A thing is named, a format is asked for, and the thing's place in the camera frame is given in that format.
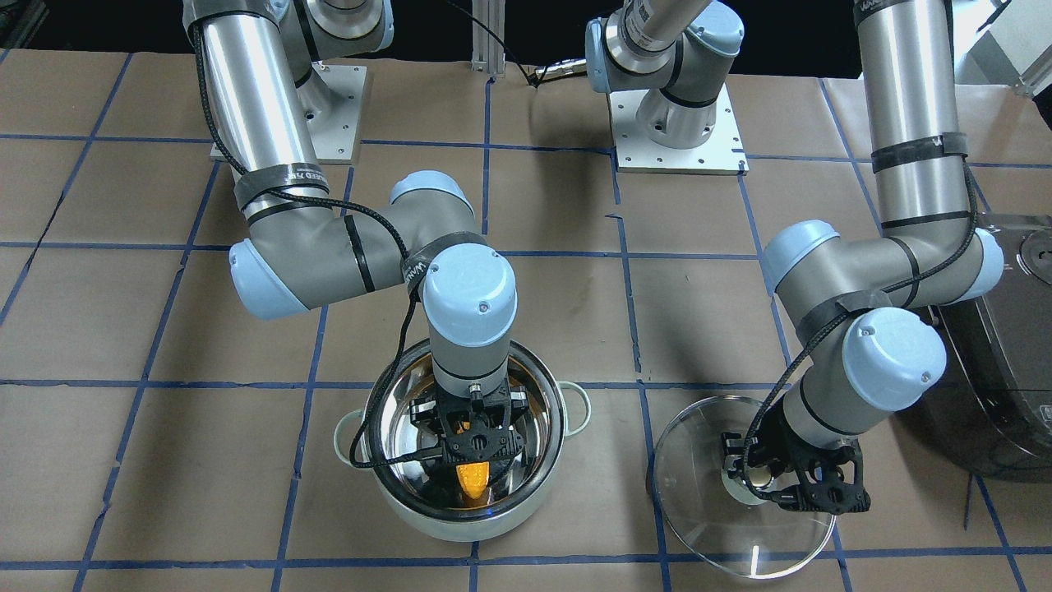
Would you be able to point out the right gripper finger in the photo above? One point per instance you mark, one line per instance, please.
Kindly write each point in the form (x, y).
(480, 444)

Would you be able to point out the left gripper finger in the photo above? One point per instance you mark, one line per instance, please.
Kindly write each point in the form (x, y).
(733, 447)
(827, 485)

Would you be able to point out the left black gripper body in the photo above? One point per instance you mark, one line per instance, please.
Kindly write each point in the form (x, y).
(785, 448)

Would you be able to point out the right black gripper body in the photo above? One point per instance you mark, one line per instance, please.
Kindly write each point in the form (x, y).
(423, 411)

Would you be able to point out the yellow corn cob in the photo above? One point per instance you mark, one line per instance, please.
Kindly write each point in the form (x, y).
(473, 478)

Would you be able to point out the glass pot lid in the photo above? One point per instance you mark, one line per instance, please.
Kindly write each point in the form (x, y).
(713, 511)

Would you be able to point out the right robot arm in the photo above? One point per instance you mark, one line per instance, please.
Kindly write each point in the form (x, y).
(299, 255)

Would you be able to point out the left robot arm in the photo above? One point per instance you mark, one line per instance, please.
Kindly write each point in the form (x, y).
(852, 302)

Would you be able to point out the pale green electric pot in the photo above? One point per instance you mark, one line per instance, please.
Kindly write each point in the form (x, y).
(426, 493)

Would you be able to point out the black air fryer appliance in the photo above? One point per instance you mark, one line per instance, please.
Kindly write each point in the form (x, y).
(990, 413)

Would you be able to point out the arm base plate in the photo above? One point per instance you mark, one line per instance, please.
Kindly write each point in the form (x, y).
(266, 120)
(653, 135)

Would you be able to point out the aluminium frame post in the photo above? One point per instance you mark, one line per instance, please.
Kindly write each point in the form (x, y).
(487, 54)

